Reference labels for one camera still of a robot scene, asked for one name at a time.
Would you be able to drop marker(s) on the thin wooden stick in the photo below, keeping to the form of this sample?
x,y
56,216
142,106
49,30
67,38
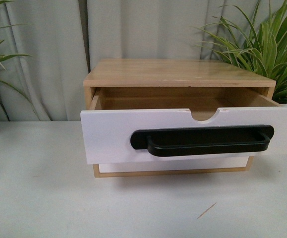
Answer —
x,y
203,213

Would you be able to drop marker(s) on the white top drawer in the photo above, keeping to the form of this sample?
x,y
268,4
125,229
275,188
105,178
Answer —
x,y
116,113

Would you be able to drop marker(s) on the wooden drawer cabinet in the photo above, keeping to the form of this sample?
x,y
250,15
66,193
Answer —
x,y
126,73

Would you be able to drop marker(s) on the white bottom drawer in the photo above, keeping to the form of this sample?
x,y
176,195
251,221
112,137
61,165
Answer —
x,y
209,163

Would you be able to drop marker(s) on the white drawer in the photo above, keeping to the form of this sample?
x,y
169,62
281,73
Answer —
x,y
209,163
116,113

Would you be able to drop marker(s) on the grey curtain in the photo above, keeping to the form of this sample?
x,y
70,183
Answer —
x,y
60,41

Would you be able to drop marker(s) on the green plant right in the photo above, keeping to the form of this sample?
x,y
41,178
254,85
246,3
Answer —
x,y
260,48

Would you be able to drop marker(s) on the black drawer handle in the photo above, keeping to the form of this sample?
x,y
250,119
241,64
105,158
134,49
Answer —
x,y
173,142

